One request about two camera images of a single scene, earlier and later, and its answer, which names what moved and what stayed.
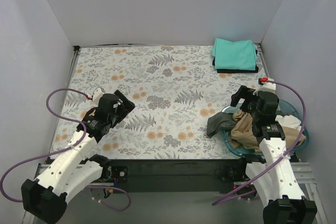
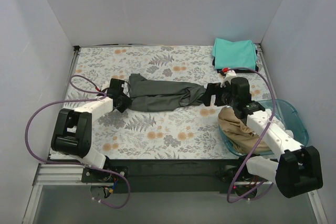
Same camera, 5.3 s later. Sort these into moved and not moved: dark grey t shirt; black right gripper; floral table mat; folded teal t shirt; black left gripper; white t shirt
Moved: black left gripper; white t shirt; dark grey t shirt; black right gripper
Not moved: floral table mat; folded teal t shirt
